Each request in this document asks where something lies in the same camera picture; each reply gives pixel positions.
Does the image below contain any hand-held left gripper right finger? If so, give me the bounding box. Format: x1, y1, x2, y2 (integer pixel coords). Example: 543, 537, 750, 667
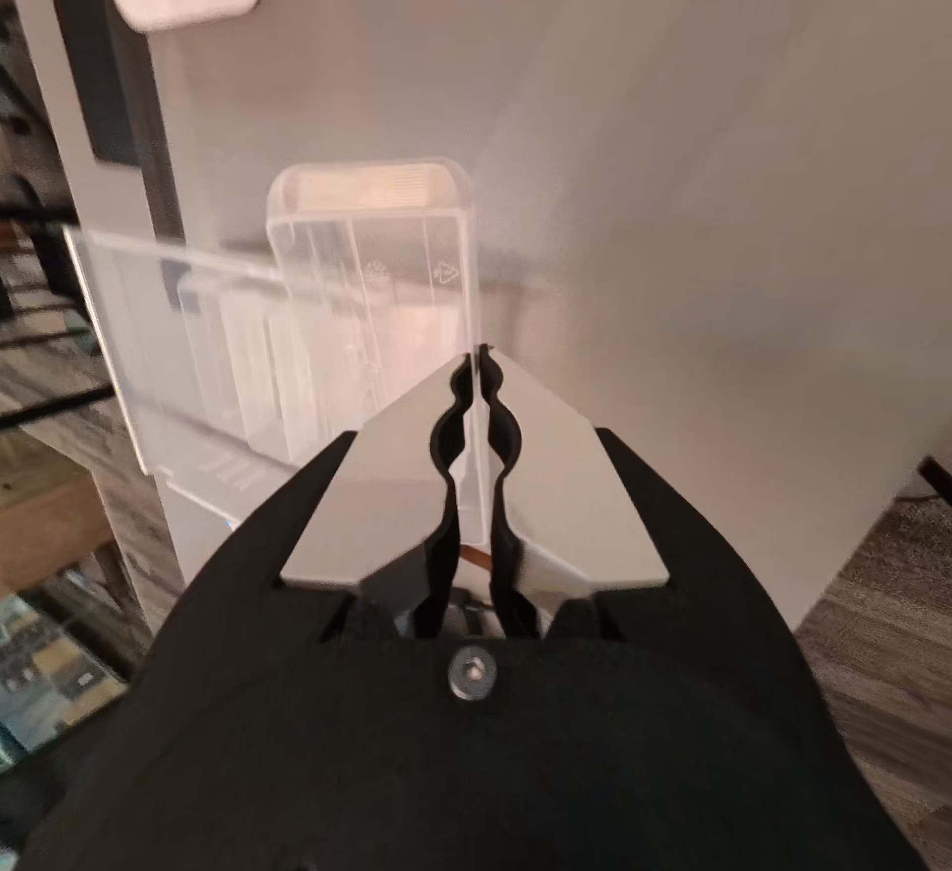
479, 343, 670, 638

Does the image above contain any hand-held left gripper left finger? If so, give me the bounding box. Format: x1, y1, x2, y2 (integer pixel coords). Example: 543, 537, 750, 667
279, 352, 477, 638

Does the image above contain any small transparent plastic drawer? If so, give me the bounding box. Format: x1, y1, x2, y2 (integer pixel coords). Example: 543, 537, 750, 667
266, 157, 492, 548

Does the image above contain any large translucent storage bin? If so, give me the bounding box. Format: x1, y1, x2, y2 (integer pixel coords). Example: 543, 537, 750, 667
63, 226, 373, 515

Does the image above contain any black table cable cover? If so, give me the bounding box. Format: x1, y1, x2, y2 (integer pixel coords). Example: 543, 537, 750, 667
33, 0, 187, 243

